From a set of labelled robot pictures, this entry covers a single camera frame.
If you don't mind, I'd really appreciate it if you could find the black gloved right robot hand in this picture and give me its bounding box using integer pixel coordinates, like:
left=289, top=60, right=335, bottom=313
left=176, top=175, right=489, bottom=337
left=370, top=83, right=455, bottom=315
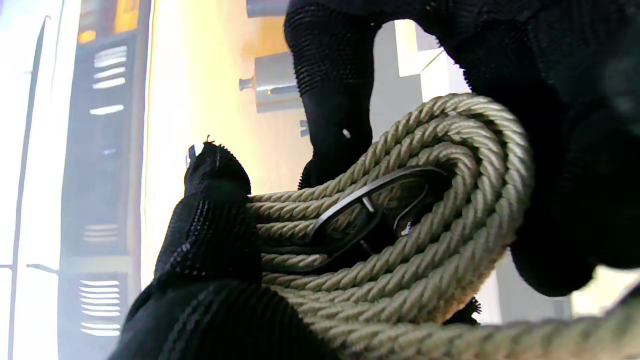
left=284, top=0, right=640, bottom=297

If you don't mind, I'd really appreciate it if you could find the black angled slab stand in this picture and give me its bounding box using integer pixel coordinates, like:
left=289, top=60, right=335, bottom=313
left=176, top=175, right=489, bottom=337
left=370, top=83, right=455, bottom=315
left=245, top=0, right=291, bottom=18

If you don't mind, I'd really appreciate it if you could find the beige woven belt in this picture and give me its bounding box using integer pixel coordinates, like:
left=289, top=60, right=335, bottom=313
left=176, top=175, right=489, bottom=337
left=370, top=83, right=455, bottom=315
left=247, top=92, right=640, bottom=360

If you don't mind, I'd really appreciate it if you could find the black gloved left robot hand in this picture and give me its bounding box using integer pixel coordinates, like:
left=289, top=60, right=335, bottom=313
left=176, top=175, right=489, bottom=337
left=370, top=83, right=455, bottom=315
left=107, top=140, right=341, bottom=360

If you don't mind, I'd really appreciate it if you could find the grey lidded pot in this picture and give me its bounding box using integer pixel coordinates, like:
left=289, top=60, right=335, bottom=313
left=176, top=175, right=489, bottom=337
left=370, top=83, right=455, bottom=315
left=239, top=51, right=305, bottom=114

